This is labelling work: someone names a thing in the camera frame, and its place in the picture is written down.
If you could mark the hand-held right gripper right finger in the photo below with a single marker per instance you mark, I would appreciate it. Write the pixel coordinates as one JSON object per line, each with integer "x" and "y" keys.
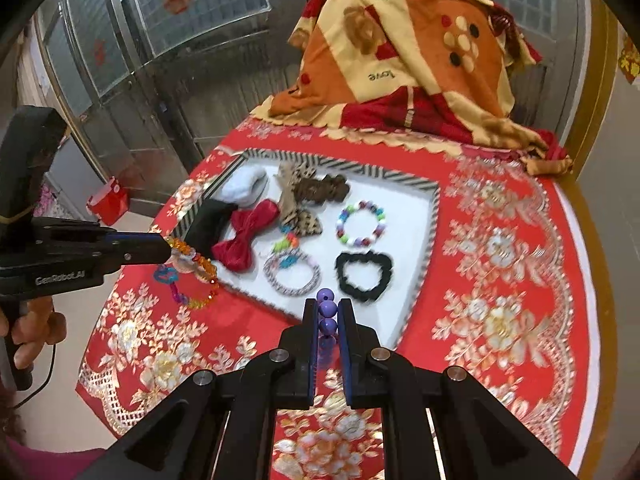
{"x": 347, "y": 340}

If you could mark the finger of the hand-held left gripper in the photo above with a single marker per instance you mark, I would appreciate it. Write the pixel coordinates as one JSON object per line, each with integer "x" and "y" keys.
{"x": 145, "y": 250}

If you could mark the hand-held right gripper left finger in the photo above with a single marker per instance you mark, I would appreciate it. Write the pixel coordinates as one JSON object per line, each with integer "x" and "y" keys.
{"x": 307, "y": 330}

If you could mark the black scrunchie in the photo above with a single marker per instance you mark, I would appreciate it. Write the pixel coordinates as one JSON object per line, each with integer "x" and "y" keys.
{"x": 342, "y": 272}

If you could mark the red hair bow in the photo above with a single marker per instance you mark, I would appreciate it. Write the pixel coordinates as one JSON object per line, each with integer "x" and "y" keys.
{"x": 245, "y": 240}

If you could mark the beige leopard hair bow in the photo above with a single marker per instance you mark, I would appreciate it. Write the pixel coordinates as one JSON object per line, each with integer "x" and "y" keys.
{"x": 302, "y": 222}

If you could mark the white fluffy scrunchie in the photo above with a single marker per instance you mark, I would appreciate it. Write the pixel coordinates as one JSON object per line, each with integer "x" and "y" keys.
{"x": 242, "y": 185}

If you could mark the striped cardboard tray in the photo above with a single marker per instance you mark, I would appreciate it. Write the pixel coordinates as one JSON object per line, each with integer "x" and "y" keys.
{"x": 400, "y": 230}

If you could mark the brown scrunchie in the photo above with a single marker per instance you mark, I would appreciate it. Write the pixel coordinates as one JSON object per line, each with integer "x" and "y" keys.
{"x": 320, "y": 187}

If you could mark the person's left hand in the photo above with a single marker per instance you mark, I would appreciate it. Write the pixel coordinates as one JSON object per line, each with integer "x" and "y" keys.
{"x": 40, "y": 325}

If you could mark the red bag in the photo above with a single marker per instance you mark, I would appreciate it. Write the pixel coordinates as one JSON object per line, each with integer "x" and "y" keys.
{"x": 107, "y": 202}

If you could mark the black cloth hair band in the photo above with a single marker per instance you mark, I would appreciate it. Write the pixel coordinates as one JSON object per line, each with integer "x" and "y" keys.
{"x": 207, "y": 225}

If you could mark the metal door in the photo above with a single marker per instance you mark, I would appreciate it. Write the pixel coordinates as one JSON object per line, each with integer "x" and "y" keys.
{"x": 150, "y": 110}

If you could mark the red floral tablecloth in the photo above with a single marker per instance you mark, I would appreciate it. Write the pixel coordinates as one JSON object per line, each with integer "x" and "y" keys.
{"x": 500, "y": 260}

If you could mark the small red door sticker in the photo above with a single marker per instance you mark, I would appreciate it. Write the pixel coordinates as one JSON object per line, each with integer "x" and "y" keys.
{"x": 100, "y": 52}

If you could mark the person's pink garment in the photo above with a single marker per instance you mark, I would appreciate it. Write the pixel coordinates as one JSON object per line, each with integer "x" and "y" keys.
{"x": 50, "y": 462}

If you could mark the orange patterned blanket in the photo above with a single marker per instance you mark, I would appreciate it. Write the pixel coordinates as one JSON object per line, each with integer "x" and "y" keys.
{"x": 400, "y": 60}

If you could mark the red and yellow wall decoration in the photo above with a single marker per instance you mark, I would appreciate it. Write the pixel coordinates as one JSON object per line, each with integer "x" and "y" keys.
{"x": 630, "y": 60}

